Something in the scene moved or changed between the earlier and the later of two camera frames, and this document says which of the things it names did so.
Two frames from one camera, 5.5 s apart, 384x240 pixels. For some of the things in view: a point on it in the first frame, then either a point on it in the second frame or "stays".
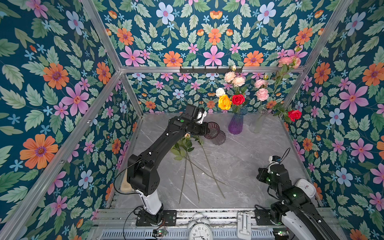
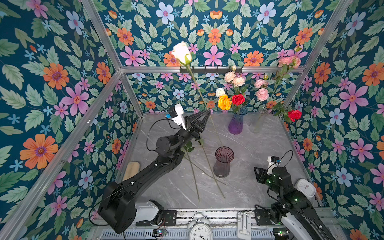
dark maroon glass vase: (217, 135) -> (224, 155)
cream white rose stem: (186, 145) -> (182, 51)
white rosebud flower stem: (220, 91) stays
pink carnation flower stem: (262, 85) stays
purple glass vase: (236, 123) stays
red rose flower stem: (289, 116) stays
